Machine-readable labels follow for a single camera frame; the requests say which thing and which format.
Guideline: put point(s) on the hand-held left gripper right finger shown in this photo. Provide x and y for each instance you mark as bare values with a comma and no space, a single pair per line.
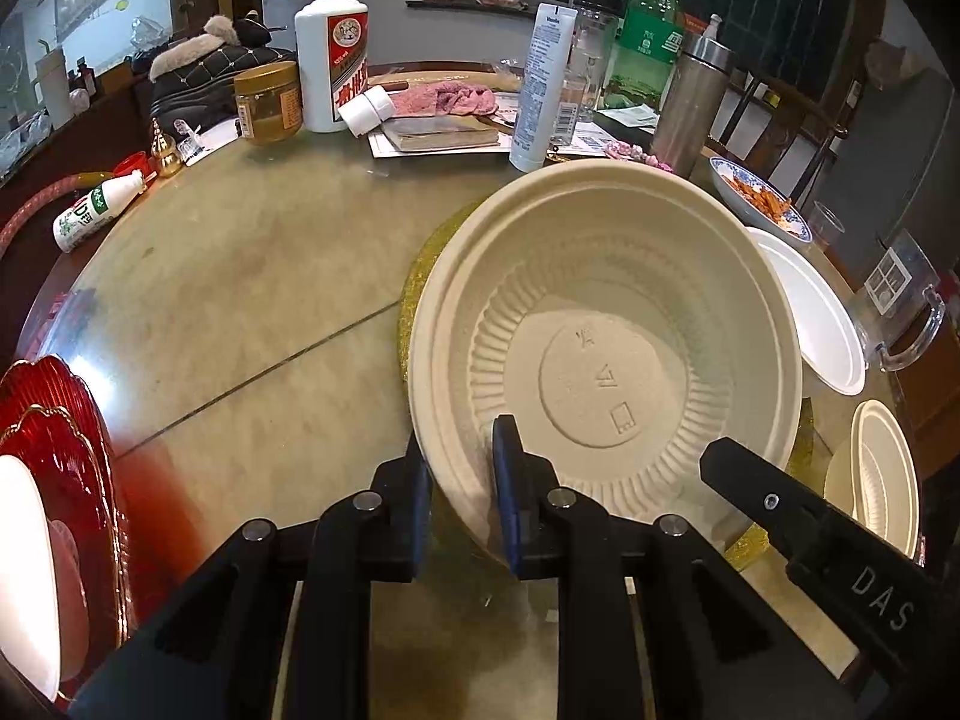
506,495

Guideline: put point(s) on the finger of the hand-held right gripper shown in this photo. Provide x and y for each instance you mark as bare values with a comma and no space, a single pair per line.
750,487

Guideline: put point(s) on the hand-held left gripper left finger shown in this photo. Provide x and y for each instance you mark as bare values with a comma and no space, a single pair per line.
397,525

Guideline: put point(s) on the beige ribbed plastic bowl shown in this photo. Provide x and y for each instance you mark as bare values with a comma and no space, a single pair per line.
600,300
877,465

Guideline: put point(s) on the white plastic bowl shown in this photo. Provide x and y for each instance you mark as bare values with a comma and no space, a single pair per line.
22,577
817,315

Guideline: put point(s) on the red plate with white sticker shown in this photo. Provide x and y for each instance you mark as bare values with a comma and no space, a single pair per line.
82,510

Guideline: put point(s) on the red plate with gold lettering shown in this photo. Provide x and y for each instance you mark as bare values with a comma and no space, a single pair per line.
52,382

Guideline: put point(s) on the gold glitter turntable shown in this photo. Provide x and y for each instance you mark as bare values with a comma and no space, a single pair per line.
420,292

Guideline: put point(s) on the glass beer mug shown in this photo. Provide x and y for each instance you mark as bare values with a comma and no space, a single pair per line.
892,292

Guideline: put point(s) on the clear plastic cup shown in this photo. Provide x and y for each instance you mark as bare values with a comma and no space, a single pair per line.
825,225

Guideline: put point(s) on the blue patterned plate with food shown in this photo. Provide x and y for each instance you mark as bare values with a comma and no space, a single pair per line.
757,195

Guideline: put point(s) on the wooden chair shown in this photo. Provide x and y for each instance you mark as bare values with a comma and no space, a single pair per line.
787,127

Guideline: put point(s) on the brown book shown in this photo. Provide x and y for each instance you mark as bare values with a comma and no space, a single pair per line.
439,133

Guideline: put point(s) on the grey refrigerator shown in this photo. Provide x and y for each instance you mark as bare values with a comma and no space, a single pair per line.
907,150

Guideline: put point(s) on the steel thermos flask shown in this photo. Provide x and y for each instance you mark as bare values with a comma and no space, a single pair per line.
690,105

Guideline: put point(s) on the small white cup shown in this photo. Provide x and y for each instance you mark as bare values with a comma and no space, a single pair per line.
364,111

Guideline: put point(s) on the white lotion tube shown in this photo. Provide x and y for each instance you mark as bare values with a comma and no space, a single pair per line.
544,82

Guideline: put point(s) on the small gold bottle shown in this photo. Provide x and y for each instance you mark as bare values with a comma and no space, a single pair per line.
166,157

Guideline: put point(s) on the peanut butter jar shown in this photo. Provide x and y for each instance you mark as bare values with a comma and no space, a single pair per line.
266,109

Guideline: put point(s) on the white green drink bottle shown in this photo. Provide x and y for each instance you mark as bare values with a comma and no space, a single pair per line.
86,214

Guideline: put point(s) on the red lid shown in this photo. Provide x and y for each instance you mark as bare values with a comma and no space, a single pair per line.
131,163

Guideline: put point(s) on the green plastic bottle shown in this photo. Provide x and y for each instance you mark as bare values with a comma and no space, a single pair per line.
645,45

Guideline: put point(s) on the white spray bottle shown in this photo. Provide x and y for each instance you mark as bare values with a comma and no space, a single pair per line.
712,26

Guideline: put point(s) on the clear jar black lid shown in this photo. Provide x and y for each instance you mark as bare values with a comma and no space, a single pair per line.
596,37

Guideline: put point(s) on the white liquor bottle red cap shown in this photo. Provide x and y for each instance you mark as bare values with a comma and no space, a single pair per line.
330,52

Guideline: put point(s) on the colourful hula hoop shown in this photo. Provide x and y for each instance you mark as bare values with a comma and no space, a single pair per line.
30,211

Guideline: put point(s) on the black quilted jacket fur collar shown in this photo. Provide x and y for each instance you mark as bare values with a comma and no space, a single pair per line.
202,75

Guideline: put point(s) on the dark wooden sideboard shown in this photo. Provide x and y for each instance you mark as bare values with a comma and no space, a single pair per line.
45,157

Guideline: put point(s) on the white tumbler green straw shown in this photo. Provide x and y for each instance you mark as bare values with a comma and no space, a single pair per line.
54,90

